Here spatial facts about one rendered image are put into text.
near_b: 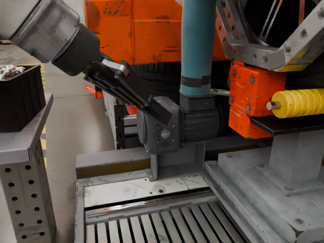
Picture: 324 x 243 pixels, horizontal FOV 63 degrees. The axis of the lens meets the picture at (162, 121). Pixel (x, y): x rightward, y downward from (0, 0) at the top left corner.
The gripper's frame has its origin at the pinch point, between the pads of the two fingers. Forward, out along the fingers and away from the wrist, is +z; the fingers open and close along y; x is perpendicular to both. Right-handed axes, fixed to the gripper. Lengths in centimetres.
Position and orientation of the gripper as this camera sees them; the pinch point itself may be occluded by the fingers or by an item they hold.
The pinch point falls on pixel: (155, 111)
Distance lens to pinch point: 51.2
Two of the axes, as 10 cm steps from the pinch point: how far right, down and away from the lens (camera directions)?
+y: 6.3, 0.7, -7.7
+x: 4.2, -8.7, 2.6
